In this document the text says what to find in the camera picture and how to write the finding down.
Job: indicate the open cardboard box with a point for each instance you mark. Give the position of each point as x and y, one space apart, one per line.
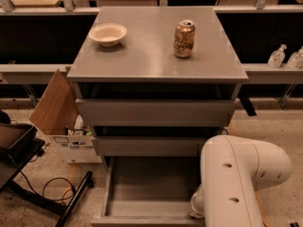
57 117

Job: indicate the grey drawer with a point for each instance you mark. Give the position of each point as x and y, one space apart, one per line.
149 192
148 146
156 113

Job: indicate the grey drawer cabinet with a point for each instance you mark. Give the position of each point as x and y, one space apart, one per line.
168 86

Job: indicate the clear pump bottle right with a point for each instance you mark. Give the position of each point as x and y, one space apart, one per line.
296 60

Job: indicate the white paper bowl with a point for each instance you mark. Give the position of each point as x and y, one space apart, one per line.
108 35

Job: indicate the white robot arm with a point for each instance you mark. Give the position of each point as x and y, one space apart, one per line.
233 169

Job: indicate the grey middle drawer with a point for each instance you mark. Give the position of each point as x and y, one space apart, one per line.
148 146

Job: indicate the grey top drawer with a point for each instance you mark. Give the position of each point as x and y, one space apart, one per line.
156 113

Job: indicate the clear pump bottle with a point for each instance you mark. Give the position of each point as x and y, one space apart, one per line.
277 57
296 60

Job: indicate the clear pump bottle left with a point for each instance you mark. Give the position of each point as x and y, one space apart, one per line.
277 57

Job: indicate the grey bottom drawer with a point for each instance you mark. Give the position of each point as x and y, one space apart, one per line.
149 192

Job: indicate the black tray on cart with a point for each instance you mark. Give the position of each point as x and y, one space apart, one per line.
14 138

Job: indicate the gold soda can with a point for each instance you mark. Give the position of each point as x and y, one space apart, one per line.
184 38

